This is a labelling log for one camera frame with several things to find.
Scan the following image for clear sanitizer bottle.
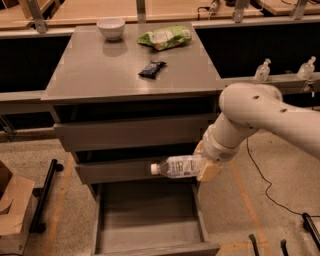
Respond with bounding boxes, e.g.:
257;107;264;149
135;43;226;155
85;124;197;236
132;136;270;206
254;58;271;81
297;56;316;80

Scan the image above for black handled tool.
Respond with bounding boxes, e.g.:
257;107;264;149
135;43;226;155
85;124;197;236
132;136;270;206
280;239;289;256

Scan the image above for grey drawer cabinet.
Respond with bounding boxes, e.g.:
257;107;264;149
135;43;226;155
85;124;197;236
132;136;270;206
40;22;227;256

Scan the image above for black floor cable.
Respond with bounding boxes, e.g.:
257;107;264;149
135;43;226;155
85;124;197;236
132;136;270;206
245;138;320;218

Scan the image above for white ceramic bowl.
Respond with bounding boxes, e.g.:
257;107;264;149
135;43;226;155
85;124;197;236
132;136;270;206
96;18;125;40

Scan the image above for green handled tool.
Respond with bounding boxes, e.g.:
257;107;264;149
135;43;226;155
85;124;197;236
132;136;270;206
248;234;260;256

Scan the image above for clear plastic water bottle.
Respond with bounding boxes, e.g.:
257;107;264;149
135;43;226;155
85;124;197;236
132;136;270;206
151;155;205;179

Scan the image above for grey bottom drawer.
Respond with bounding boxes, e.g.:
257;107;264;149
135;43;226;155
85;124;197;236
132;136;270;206
92;179;220;256

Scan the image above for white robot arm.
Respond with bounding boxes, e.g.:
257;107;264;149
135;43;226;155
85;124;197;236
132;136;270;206
195;82;320;181

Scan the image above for grey drawer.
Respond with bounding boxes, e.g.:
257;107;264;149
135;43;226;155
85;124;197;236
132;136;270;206
54;114;216;152
73;153;210;185
92;179;220;256

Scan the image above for grey top drawer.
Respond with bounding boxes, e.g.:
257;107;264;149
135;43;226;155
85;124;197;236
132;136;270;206
54;114;216;152

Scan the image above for brown cardboard box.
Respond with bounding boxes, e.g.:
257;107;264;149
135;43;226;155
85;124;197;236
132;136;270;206
0;161;36;256

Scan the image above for grey middle drawer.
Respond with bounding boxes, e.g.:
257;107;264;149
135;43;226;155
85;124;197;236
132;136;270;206
73;153;210;185

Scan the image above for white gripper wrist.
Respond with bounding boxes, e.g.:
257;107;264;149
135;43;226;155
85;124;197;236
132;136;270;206
194;125;239;182

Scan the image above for dark blue snack packet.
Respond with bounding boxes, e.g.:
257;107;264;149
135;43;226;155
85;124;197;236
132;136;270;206
139;61;167;79

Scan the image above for green chip bag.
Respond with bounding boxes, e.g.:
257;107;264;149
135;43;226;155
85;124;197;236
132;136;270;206
136;25;192;51

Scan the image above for black metal bar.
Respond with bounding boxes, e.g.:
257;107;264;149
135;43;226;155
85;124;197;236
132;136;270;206
29;159;64;233

